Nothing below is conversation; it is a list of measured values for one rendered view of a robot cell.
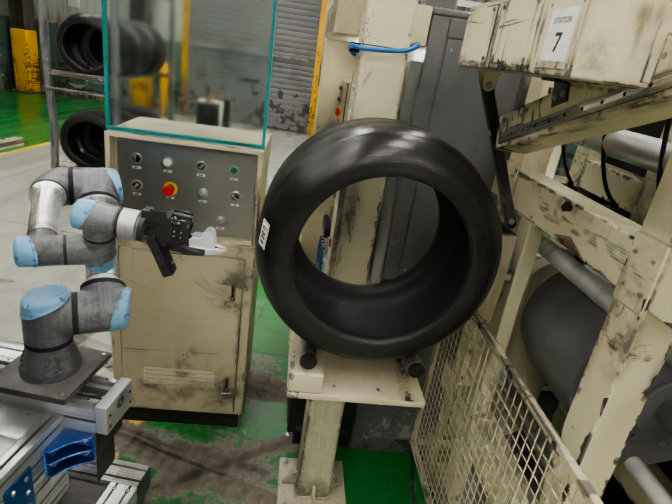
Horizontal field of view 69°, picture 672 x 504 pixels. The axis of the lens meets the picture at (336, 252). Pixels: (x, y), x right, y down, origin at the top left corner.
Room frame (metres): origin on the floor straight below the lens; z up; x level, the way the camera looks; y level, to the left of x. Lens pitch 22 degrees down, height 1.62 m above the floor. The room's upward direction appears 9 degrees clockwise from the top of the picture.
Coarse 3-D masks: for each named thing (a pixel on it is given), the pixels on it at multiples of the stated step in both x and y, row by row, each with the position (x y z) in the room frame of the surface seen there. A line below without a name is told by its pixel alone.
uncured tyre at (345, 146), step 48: (336, 144) 1.06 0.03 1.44; (384, 144) 1.06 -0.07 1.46; (432, 144) 1.08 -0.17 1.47; (288, 192) 1.04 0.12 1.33; (480, 192) 1.08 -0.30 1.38; (288, 240) 1.01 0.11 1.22; (480, 240) 1.06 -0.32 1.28; (288, 288) 1.02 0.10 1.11; (336, 288) 1.32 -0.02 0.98; (384, 288) 1.34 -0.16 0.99; (432, 288) 1.32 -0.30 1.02; (480, 288) 1.07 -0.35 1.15; (336, 336) 1.03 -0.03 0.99; (384, 336) 1.07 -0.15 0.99; (432, 336) 1.06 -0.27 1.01
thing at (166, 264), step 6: (150, 240) 1.08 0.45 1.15; (156, 240) 1.08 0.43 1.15; (150, 246) 1.08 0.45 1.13; (156, 246) 1.08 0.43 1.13; (156, 252) 1.08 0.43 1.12; (162, 252) 1.08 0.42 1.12; (168, 252) 1.12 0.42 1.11; (156, 258) 1.08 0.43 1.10; (162, 258) 1.08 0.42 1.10; (168, 258) 1.10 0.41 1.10; (162, 264) 1.08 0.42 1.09; (168, 264) 1.09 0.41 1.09; (174, 264) 1.11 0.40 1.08; (162, 270) 1.08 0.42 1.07; (168, 270) 1.08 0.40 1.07; (174, 270) 1.10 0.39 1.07; (168, 276) 1.09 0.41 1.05
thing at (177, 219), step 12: (144, 216) 1.08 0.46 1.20; (156, 216) 1.09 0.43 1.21; (168, 216) 1.09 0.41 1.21; (180, 216) 1.12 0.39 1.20; (192, 216) 1.13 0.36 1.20; (144, 228) 1.09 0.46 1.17; (156, 228) 1.09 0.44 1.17; (168, 228) 1.07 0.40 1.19; (180, 228) 1.09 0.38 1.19; (192, 228) 1.14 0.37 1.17; (168, 240) 1.07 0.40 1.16; (180, 240) 1.09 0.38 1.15
